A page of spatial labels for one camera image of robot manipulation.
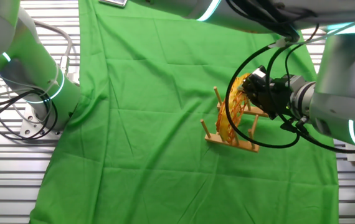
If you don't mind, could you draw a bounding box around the wooden dish rack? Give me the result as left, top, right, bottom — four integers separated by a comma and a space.
199, 86, 270, 154

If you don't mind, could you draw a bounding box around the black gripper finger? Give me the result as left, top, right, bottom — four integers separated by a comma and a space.
244, 91, 275, 118
242, 67, 270, 93

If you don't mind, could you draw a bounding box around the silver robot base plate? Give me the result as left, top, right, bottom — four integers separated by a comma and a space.
20, 102, 63, 141

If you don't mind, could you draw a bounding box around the orange yellow woven basket dish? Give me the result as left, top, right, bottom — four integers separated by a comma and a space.
215, 73, 252, 144

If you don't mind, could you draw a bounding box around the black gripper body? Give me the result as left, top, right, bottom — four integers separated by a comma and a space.
258, 76, 293, 119

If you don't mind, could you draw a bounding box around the green cloth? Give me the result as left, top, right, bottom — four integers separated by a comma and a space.
29, 0, 340, 224

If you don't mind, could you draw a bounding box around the silver digital kitchen scale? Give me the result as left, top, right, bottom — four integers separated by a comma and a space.
98, 0, 128, 8

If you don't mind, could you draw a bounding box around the looped black cable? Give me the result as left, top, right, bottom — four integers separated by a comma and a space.
0, 88, 59, 141

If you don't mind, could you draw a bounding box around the thick gray cable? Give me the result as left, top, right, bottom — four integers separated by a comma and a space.
33, 20, 74, 75

